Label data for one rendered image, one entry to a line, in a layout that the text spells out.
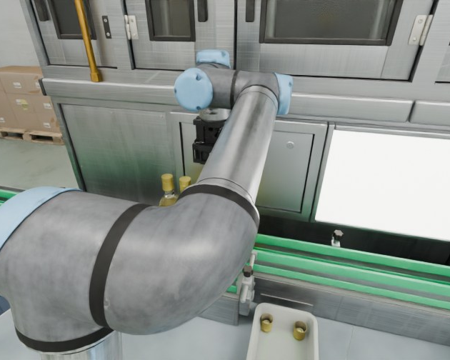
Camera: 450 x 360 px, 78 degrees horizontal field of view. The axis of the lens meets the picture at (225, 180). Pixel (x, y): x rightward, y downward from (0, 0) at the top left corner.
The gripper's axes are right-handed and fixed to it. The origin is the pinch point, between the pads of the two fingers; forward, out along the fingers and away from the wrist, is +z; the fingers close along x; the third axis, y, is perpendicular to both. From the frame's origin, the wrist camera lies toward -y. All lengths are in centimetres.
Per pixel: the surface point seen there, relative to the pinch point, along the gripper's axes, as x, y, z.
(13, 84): -236, 354, 38
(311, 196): -12.2, -25.7, 6.9
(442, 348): 7, -67, 40
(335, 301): 6.0, -36.0, 31.2
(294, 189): -12.8, -20.2, 5.8
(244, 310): 15.5, -10.4, 31.1
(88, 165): -16, 60, 9
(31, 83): -237, 324, 34
